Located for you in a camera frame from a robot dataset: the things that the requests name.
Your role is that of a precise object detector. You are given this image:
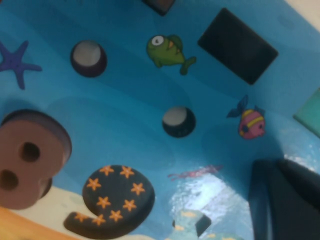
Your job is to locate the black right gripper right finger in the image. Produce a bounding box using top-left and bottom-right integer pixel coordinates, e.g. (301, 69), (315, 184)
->
(277, 158), (320, 208)

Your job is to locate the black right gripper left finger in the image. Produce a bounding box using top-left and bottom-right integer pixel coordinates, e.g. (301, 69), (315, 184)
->
(247, 159), (320, 240)

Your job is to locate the colourful wooden number puzzle board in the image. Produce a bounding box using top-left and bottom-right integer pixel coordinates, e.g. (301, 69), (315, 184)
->
(0, 0), (320, 240)

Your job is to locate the brown wooden number eight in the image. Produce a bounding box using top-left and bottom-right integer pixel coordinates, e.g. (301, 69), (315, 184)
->
(0, 109), (73, 210)

